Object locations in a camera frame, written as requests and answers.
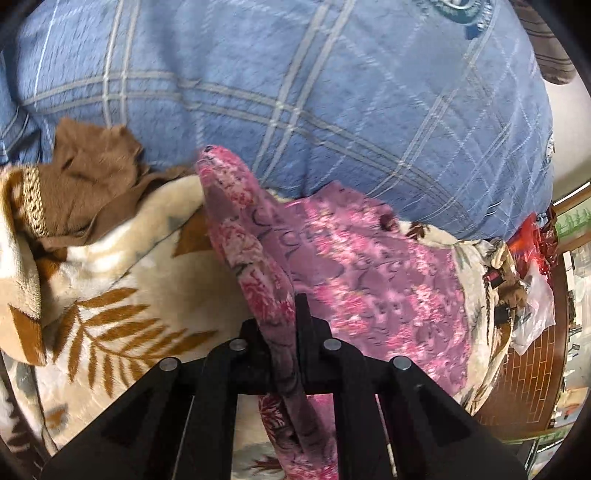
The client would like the brown knit garment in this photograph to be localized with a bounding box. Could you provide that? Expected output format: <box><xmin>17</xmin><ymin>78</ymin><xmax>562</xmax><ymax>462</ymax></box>
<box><xmin>22</xmin><ymin>118</ymin><xmax>189</xmax><ymax>251</ymax></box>

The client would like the white plastic bag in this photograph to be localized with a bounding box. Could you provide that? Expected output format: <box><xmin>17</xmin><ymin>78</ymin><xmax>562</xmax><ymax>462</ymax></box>
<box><xmin>511</xmin><ymin>261</ymin><xmax>555</xmax><ymax>356</ymax></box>

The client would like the pink floral garment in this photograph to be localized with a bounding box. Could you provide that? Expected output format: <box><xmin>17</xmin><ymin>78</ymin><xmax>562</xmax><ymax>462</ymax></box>
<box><xmin>197</xmin><ymin>146</ymin><xmax>471</xmax><ymax>479</ymax></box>

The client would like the blue plaid pillow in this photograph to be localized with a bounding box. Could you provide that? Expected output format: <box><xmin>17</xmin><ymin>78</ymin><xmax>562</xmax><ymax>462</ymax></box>
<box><xmin>1</xmin><ymin>1</ymin><xmax>553</xmax><ymax>239</ymax></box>

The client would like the red plastic bag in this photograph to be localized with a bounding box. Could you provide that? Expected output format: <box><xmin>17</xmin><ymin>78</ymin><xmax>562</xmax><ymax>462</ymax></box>
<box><xmin>508</xmin><ymin>207</ymin><xmax>559</xmax><ymax>279</ymax></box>

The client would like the dark striped cloth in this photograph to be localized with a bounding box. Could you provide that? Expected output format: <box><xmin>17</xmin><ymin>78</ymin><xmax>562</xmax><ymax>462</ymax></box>
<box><xmin>510</xmin><ymin>0</ymin><xmax>576</xmax><ymax>85</ymax></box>

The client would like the beige leaf-print fleece blanket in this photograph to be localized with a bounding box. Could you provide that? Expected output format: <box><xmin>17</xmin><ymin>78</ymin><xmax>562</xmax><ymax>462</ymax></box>
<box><xmin>1</xmin><ymin>167</ymin><xmax>524</xmax><ymax>451</ymax></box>

